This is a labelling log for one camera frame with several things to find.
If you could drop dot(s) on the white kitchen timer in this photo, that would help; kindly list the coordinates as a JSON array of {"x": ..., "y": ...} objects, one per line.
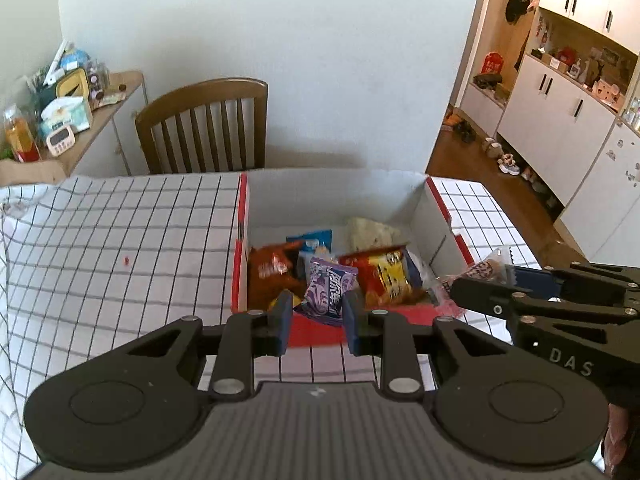
[{"x": 61, "y": 141}]

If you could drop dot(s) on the dark shoes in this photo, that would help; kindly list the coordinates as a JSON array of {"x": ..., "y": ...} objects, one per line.
[{"x": 465, "y": 132}]

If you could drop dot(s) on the black cap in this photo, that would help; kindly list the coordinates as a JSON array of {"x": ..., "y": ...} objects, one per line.
[{"x": 517, "y": 4}]

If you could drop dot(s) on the person's right hand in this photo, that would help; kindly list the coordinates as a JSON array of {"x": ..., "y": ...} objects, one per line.
[{"x": 619, "y": 440}]

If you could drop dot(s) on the clear plastic jar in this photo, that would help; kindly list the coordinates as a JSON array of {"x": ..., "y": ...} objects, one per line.
[{"x": 98, "y": 79}]

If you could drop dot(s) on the pink and white snack packet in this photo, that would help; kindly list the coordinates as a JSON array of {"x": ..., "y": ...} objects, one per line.
[{"x": 482, "y": 269}]

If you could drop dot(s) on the red cardboard box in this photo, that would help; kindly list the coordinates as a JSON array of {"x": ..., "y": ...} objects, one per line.
[{"x": 320, "y": 195}]

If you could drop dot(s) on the wooden side cabinet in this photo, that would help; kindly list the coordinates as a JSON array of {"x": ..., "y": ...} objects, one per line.
[{"x": 117, "y": 102}]

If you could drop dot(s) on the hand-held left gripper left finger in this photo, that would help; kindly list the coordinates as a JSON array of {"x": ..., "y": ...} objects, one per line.
[{"x": 285, "y": 321}]

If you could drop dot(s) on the brown wooden chair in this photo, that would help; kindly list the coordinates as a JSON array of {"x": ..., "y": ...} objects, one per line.
[{"x": 200, "y": 92}]

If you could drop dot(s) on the white tissue pack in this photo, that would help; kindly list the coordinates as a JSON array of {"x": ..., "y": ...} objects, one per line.
[{"x": 65, "y": 115}]

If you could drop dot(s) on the red and yellow snack packet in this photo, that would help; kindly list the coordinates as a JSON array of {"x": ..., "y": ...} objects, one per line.
[{"x": 385, "y": 275}]

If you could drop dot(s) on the pale green snack packet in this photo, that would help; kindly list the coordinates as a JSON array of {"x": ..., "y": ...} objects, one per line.
[{"x": 370, "y": 232}]

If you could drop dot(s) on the white wall cabinet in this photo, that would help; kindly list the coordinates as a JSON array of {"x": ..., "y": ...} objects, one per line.
[{"x": 555, "y": 115}]

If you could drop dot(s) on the white checked tablecloth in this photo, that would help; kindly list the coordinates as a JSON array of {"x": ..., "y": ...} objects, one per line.
[{"x": 125, "y": 220}]

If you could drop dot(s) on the open wooden shelf unit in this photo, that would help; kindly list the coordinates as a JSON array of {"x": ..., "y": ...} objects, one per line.
[{"x": 500, "y": 35}]

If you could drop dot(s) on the purple snack packet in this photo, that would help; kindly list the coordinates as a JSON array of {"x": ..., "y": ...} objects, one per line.
[{"x": 325, "y": 290}]

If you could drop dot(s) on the yellow storage box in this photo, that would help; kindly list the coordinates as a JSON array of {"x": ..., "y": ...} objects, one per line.
[{"x": 72, "y": 85}]

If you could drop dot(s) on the cream shoes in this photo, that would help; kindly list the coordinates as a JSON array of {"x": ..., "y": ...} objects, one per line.
[{"x": 492, "y": 147}]

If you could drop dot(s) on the orange drink bottle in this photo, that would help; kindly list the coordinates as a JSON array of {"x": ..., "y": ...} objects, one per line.
[{"x": 21, "y": 137}]

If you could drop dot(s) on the orange slippers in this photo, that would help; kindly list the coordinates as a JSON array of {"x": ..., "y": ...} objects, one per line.
[{"x": 452, "y": 121}]

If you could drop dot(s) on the orange brown snack packet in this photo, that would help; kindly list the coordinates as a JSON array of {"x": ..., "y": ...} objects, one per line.
[{"x": 267, "y": 270}]

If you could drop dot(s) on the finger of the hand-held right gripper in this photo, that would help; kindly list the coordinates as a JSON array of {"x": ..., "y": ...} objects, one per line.
[
  {"x": 537, "y": 282},
  {"x": 480, "y": 296}
]

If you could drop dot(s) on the white and blue snack packet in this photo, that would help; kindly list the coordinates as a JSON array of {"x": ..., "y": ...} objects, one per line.
[{"x": 421, "y": 272}]

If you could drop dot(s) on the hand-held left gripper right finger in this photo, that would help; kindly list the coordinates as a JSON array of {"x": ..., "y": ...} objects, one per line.
[{"x": 352, "y": 323}]

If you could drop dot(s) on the white sneakers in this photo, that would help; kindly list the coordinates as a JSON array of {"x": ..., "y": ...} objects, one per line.
[{"x": 510, "y": 165}]

